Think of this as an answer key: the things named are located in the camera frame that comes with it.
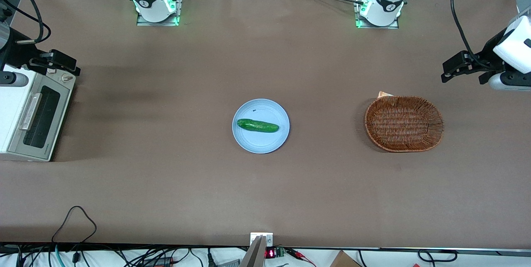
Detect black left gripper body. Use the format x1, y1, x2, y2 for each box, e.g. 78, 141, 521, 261
468, 28, 515, 85

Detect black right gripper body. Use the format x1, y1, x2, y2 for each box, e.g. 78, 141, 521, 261
0, 29, 52, 70

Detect glass oven door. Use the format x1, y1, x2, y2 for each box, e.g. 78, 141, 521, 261
8, 81, 72, 162

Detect silver oven door handle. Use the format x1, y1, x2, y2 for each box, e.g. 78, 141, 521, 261
18, 92, 43, 131

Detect white toaster oven body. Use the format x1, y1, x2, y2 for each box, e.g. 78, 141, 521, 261
0, 68, 77, 162

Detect brown wicker basket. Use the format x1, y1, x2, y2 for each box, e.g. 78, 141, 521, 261
365, 95, 445, 153

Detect green cucumber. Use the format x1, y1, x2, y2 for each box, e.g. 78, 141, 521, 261
237, 119, 280, 133

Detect light blue round plate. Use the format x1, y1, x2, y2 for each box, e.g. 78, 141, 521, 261
232, 99, 290, 154

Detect brown cardboard box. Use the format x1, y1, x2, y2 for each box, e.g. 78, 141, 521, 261
330, 250, 362, 267

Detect red alligator clip leads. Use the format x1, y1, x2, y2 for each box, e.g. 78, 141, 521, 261
286, 248, 317, 267

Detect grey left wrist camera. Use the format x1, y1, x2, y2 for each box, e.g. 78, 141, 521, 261
488, 72, 531, 92

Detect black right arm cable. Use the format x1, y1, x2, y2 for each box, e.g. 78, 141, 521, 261
0, 0, 51, 45

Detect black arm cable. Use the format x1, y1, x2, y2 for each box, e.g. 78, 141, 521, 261
451, 0, 488, 70
0, 0, 51, 45

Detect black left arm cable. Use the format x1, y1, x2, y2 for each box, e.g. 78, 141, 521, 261
451, 0, 488, 70

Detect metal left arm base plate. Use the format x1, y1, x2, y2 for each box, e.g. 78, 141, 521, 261
354, 0, 401, 29

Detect black looped thin cable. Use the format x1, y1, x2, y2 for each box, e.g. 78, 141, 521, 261
51, 206, 97, 243

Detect black cable loop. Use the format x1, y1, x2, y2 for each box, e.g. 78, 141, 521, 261
417, 250, 458, 263

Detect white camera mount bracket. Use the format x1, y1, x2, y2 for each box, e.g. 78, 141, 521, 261
250, 233, 274, 248

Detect aluminium camera mount bar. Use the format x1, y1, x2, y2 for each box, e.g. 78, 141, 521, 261
240, 236, 266, 267

